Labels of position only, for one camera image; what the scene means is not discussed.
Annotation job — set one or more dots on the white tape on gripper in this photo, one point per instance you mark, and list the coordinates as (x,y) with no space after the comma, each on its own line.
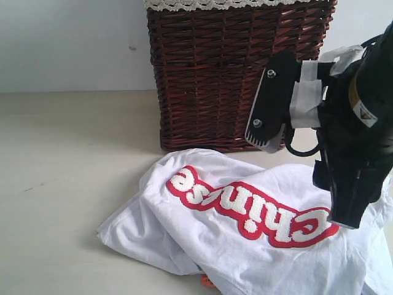
(308,91)

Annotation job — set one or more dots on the white t-shirt red lettering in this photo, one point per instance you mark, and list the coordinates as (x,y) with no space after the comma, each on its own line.
(250,230)

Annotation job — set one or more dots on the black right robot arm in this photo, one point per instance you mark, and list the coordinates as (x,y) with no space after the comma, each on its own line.
(340,107)

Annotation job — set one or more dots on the white lace fabric trim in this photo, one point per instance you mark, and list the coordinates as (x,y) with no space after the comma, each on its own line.
(192,5)

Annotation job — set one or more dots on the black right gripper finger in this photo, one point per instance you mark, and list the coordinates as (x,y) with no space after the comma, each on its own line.
(270,109)

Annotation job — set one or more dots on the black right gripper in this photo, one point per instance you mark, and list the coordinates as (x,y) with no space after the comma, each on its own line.
(355,138)

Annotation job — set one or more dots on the dark brown wicker basket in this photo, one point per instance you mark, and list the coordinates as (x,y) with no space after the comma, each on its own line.
(208,63)

